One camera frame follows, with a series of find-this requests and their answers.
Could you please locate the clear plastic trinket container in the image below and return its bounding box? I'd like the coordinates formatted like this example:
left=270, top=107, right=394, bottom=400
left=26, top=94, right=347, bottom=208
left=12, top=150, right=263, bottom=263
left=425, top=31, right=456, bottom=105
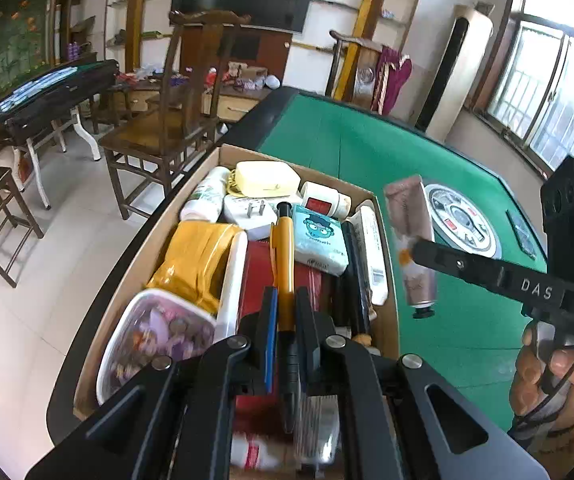
left=96, top=288, right=217, bottom=407

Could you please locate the wooden chair with maroon cloth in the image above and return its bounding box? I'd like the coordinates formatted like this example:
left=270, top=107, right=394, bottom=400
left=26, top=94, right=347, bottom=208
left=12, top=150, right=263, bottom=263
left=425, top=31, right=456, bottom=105
left=328, top=29, right=414, bottom=117

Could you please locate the black stick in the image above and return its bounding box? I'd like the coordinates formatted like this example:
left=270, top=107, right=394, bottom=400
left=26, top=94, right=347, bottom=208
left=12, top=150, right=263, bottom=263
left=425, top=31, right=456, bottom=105
left=338, top=219, right=374, bottom=337

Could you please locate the person's patterned clothing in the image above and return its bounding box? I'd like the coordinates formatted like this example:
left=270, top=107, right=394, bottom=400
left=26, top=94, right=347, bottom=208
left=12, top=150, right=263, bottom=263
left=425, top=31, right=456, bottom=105
left=514, top=400, right=574, bottom=466

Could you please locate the tissue packet with blue cartoon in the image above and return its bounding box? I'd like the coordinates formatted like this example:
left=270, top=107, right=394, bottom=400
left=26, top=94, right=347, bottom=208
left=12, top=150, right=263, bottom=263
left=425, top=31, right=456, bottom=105
left=290, top=204, right=349, bottom=277

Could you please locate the red snack packet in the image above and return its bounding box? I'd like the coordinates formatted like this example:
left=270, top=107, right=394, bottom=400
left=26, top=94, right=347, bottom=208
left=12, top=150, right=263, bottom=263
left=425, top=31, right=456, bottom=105
left=234, top=239, right=331, bottom=431

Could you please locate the white bottle with green print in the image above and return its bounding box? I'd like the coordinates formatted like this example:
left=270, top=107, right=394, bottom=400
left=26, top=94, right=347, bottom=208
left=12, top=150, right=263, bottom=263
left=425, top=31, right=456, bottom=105
left=181, top=165, right=231, bottom=223

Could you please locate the window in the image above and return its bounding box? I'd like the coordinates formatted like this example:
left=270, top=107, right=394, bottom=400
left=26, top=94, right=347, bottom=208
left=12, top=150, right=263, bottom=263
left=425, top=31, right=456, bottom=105
left=482, top=0, right=574, bottom=172

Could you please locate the cluttered wooden desk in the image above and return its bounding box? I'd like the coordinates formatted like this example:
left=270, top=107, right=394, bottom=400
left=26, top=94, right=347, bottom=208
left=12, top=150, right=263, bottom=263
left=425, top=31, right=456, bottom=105
left=116, top=62, right=284, bottom=124

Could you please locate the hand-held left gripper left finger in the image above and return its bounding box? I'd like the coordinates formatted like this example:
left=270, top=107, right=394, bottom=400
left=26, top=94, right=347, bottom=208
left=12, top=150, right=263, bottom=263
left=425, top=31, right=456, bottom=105
left=25, top=286, right=280, bottom=480

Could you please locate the white slim box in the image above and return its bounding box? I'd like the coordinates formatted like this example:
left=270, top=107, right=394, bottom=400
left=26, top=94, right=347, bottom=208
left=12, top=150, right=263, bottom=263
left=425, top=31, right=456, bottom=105
left=216, top=232, right=249, bottom=337

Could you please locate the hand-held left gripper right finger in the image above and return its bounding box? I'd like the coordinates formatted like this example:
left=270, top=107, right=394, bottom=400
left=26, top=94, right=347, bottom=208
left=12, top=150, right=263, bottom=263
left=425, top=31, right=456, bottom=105
left=296, top=286, right=551, bottom=480

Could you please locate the standing air conditioner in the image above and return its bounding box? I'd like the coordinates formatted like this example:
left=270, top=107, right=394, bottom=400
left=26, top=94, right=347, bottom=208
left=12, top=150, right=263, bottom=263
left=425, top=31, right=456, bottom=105
left=414, top=3, right=496, bottom=144

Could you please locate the person's right hand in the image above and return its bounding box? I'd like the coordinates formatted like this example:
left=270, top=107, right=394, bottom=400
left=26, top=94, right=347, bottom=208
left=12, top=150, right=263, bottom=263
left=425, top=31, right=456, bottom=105
left=509, top=320, right=574, bottom=436

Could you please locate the black folding table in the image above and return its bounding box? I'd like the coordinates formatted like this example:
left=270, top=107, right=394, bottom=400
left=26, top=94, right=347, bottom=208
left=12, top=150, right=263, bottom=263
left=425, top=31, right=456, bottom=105
left=0, top=59, right=121, bottom=211

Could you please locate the white tube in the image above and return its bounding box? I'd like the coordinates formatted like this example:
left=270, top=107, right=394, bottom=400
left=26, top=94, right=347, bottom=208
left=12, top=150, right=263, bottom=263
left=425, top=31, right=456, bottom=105
left=354, top=199, right=389, bottom=307

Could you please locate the cardboard box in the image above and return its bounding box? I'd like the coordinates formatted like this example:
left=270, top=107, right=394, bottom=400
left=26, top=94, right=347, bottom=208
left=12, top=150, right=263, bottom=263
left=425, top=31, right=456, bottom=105
left=73, top=143, right=402, bottom=480

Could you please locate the white gadget with red label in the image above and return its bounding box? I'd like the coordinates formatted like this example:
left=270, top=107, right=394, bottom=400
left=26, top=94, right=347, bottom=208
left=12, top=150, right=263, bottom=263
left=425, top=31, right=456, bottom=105
left=299, top=179, right=353, bottom=219

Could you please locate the grey tube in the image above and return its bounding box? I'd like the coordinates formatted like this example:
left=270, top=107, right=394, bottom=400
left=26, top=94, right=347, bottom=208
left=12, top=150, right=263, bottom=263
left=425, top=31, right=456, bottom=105
left=293, top=394, right=341, bottom=467

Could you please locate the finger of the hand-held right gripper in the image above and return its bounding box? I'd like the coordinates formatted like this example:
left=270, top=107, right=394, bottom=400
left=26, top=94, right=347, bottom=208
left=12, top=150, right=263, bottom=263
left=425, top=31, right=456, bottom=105
left=410, top=237, right=564, bottom=312

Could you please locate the cream rounded case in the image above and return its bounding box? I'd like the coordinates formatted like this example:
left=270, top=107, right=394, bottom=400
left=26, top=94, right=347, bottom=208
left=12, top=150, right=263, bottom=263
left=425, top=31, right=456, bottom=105
left=235, top=160, right=301, bottom=199

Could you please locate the black smartphone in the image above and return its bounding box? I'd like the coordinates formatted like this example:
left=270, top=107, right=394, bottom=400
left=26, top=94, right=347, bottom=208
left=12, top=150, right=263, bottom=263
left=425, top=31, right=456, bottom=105
left=506, top=208, right=538, bottom=261

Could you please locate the black cable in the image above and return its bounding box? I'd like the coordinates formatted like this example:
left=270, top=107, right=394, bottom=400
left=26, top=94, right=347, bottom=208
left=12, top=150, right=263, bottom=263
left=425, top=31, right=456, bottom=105
left=511, top=305, right=574, bottom=432

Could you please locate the round table centre panel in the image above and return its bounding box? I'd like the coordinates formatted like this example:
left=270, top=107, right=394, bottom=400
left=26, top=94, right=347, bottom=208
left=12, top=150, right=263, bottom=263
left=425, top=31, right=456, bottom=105
left=424, top=183, right=498, bottom=259

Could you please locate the yellow snack packet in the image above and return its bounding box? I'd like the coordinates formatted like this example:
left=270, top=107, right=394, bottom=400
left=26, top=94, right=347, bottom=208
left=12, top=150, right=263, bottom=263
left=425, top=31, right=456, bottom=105
left=146, top=220, right=244, bottom=314

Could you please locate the pink hand cream tube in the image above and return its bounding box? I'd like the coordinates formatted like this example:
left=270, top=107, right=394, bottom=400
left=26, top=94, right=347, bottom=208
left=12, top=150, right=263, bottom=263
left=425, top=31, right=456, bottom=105
left=383, top=174, right=439, bottom=320

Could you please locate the orange pen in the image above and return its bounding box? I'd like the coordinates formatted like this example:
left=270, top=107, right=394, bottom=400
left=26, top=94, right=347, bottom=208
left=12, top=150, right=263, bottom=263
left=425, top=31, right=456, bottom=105
left=270, top=201, right=302, bottom=436

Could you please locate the white charger plug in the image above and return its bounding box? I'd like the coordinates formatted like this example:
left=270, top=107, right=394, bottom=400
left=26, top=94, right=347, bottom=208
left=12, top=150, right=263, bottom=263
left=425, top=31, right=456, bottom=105
left=223, top=194, right=278, bottom=242

